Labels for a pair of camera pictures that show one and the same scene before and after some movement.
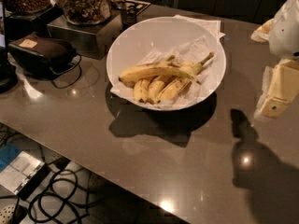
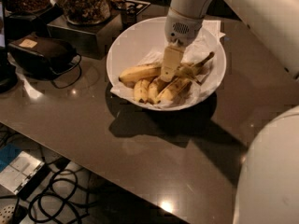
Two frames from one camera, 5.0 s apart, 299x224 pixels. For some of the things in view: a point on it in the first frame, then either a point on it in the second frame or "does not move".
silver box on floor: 23,175 does not move
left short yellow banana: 140,90 does not move
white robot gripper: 285,32 → 182,31
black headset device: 41,54 does not move
